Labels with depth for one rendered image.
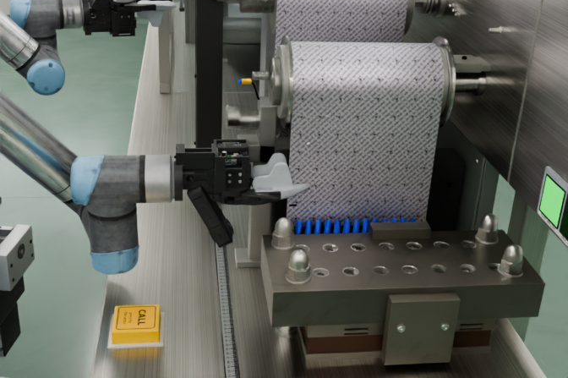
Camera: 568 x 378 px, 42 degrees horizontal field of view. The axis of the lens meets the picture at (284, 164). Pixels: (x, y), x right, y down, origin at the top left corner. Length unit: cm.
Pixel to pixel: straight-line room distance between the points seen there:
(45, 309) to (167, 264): 155
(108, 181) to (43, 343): 161
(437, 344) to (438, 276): 10
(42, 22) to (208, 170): 72
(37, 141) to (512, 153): 73
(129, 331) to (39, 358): 150
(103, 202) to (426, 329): 51
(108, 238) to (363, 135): 43
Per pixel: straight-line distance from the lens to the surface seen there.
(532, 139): 110
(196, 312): 123
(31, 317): 283
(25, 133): 122
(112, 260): 120
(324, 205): 121
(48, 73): 162
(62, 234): 332
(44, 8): 174
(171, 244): 141
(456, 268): 115
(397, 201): 124
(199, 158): 114
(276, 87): 115
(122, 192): 114
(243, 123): 122
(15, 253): 172
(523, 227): 151
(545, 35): 108
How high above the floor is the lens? 161
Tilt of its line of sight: 24 degrees down
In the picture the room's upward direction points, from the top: 3 degrees clockwise
